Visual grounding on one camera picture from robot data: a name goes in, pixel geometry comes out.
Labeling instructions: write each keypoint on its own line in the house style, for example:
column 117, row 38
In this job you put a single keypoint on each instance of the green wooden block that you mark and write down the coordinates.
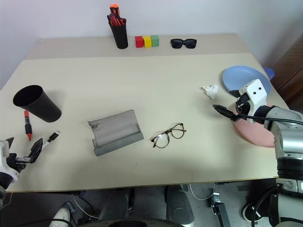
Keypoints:
column 155, row 40

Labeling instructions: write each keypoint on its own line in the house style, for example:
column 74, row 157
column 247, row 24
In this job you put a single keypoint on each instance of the blue round lid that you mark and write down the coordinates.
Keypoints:
column 270, row 73

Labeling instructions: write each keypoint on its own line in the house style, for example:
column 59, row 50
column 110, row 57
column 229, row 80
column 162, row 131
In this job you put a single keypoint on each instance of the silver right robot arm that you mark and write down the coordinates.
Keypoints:
column 287, row 142

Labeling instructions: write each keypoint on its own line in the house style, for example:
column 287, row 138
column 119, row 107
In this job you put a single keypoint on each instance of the black shoe with white sole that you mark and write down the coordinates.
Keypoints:
column 251, row 211

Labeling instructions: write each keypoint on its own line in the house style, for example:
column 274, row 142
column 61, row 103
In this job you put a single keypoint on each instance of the red marker with black grip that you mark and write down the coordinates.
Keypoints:
column 28, row 127

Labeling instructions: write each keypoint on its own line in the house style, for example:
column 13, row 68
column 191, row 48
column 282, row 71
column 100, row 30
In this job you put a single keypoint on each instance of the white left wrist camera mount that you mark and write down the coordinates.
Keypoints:
column 6, row 163

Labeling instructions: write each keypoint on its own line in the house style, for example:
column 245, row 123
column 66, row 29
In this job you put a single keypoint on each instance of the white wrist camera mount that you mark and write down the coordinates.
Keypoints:
column 6, row 163
column 256, row 97

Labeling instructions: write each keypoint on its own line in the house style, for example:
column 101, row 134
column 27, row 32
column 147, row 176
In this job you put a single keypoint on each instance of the empty black plastic cup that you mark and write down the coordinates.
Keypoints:
column 38, row 104

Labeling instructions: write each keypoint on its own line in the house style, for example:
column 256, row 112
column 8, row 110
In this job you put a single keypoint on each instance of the brown wooden door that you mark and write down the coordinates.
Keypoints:
column 292, row 71

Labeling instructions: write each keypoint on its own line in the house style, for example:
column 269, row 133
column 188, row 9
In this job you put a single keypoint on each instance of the dark rounded shape under table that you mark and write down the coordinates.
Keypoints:
column 116, row 203
column 178, row 203

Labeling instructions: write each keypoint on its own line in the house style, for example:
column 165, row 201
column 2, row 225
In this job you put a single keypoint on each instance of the pink plate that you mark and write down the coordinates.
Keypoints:
column 255, row 134

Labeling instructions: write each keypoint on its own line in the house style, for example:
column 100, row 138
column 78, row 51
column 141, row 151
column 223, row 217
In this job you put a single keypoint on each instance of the black cup holding markers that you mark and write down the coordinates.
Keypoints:
column 120, row 35

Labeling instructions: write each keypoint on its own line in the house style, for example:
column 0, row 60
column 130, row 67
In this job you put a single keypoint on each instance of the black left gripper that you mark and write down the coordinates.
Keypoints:
column 20, row 160

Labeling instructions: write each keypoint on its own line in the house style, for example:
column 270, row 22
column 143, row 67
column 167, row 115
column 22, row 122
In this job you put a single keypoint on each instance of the black metal bracket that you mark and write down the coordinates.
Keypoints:
column 220, row 209

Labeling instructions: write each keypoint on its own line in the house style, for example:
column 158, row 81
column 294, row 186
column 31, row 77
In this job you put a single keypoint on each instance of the tortoiseshell eyeglasses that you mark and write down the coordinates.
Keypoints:
column 157, row 137

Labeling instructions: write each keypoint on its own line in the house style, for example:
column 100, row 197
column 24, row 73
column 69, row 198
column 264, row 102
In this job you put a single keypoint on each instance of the yellow wooden block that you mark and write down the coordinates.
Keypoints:
column 147, row 41

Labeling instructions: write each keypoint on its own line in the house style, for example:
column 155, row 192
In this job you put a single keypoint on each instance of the black sunglasses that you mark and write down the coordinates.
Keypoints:
column 177, row 43

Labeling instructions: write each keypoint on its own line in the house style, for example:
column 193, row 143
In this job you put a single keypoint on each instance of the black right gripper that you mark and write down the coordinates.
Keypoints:
column 244, row 104

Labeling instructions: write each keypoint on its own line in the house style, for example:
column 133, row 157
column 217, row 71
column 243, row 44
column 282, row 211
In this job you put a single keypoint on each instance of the white marker with black cap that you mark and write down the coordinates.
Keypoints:
column 49, row 139

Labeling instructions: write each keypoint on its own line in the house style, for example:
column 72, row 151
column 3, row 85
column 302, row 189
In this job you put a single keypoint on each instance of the open grey glasses case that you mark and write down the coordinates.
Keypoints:
column 116, row 132

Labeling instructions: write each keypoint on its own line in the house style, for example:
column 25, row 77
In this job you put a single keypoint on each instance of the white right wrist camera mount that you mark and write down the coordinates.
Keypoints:
column 256, row 97

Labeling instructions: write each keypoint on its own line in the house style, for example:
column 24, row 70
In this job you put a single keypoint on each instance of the light blue plate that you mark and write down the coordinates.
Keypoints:
column 239, row 76

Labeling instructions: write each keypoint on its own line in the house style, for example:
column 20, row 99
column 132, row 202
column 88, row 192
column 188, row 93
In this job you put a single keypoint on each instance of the crumpled white tissue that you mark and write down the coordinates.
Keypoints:
column 211, row 91

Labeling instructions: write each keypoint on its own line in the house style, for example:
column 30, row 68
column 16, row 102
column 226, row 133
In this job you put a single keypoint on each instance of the red wooden block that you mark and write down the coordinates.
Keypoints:
column 139, row 42

